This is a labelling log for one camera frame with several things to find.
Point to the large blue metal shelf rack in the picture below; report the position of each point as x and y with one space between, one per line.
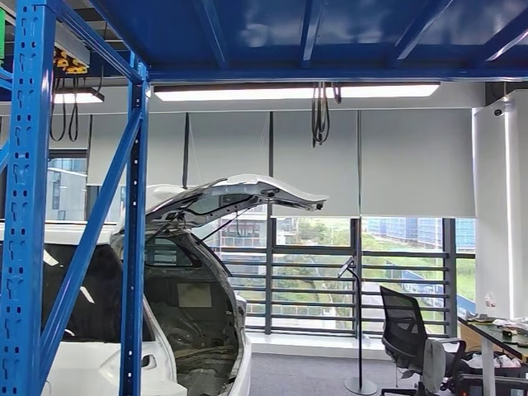
23 218

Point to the white car tailgate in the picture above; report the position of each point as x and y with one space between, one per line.
259 187

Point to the grey roller blind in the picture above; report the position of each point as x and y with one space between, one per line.
296 166
103 145
227 145
416 166

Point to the grey window railing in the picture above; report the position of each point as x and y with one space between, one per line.
269 276

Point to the long ceiling light panel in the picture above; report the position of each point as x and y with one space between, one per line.
247 93

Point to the white car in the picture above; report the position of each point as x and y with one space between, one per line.
198 330

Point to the black floor stand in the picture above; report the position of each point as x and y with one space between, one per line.
360 330

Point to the black mesh office chair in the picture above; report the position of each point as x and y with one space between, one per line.
399 322

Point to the short ceiling light panel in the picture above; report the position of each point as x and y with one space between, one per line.
84 97

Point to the dark framed window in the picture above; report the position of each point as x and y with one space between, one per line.
68 188

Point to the grey cloth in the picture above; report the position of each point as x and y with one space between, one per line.
434 363

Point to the cardboard box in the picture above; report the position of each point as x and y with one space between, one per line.
467 337

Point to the dark desk with white legs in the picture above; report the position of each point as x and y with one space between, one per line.
488 333

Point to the black equipment case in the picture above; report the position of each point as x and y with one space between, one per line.
491 385

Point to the green plastic crate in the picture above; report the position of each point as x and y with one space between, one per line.
1 33

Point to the grey ceiling rail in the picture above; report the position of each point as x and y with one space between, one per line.
72 46

